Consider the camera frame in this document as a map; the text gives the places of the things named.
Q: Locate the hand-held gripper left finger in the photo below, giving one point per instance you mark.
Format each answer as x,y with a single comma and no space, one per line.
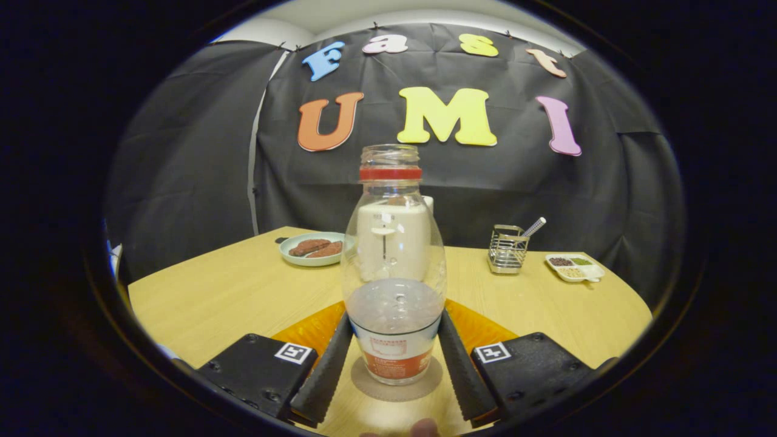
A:
261,367

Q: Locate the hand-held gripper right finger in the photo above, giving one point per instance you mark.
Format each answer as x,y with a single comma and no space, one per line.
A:
534,367

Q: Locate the round brown coaster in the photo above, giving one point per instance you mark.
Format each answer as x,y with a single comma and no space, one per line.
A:
364,385

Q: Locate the clear plastic juice bottle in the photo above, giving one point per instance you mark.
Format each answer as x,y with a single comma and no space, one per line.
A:
393,303

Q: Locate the wooden table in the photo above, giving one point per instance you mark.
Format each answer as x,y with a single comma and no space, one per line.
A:
243,291

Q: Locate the white divided snack tray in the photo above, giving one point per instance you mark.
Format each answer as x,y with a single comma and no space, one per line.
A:
576,276

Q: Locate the pale green plate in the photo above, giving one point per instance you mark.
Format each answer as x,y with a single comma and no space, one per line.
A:
294,260

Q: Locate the white toaster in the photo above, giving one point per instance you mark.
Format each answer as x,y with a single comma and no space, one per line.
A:
430,201

